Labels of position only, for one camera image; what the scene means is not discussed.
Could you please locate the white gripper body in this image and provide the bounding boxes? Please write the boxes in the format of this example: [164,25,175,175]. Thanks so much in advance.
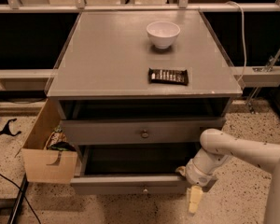
[185,157,217,188]

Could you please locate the grey drawer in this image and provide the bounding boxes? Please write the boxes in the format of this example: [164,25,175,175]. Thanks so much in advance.
[71,143,199,195]
[61,118,226,145]

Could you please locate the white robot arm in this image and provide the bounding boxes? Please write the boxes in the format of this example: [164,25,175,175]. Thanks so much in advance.
[175,129,280,224]

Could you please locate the grey top drawer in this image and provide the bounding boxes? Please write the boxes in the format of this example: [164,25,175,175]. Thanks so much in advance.
[61,118,226,145]

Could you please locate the grey drawer cabinet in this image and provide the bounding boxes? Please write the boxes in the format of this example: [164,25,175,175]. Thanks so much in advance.
[46,10,244,179]

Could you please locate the dark snack bar wrapper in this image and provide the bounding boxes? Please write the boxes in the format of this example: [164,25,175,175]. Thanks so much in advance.
[148,68,189,86]

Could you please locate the snack bags in box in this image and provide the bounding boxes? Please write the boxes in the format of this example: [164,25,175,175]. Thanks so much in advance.
[45,125,75,151]

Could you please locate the white bowl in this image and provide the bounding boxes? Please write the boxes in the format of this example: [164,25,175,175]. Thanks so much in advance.
[147,21,180,49]

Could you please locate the cardboard box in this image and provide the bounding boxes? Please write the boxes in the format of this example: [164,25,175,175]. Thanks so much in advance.
[21,100,77,184]

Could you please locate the black floor bar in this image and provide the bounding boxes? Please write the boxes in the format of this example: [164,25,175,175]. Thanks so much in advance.
[7,175,28,224]

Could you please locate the black clamp tool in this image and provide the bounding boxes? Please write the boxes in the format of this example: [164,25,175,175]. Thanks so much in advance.
[0,119,21,137]

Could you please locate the metal railing frame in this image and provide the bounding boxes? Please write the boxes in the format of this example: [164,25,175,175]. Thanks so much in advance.
[0,0,280,91]

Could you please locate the white cable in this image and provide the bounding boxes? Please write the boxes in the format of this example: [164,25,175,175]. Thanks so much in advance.
[225,1,248,83]

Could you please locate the black floor cable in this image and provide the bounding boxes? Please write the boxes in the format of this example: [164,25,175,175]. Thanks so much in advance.
[0,165,42,224]

